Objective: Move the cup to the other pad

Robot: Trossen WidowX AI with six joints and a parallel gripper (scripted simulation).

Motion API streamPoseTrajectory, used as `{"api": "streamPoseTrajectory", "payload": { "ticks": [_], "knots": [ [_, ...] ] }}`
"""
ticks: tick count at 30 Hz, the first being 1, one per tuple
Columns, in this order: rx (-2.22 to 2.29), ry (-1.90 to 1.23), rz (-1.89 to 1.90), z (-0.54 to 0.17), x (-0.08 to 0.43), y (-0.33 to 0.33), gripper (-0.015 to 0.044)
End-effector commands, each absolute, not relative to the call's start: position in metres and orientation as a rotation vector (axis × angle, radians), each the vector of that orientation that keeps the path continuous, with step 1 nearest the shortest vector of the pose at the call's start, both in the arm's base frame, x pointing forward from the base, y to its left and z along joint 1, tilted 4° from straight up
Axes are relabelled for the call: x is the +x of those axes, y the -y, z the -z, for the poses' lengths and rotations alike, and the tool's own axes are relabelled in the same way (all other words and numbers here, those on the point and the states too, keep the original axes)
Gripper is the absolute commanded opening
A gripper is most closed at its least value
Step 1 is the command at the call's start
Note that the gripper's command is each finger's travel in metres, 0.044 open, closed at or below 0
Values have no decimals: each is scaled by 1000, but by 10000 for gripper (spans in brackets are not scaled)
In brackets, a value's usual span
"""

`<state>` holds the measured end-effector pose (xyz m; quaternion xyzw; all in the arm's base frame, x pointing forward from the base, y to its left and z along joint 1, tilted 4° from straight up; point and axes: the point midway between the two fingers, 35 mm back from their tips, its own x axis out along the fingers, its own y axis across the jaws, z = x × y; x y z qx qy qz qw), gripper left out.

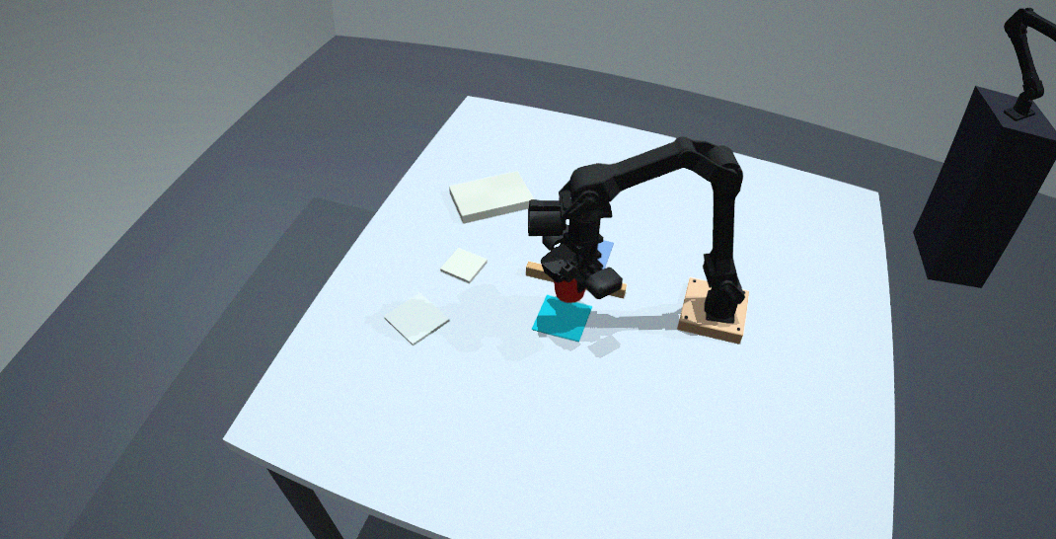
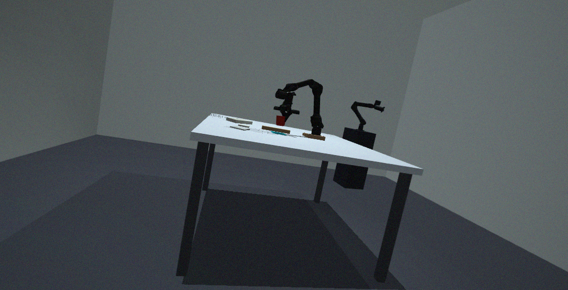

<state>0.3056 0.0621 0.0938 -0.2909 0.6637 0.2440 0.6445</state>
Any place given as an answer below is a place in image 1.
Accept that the light brown wooden plank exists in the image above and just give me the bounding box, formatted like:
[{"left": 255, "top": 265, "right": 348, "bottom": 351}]
[{"left": 526, "top": 262, "right": 627, "bottom": 298}]

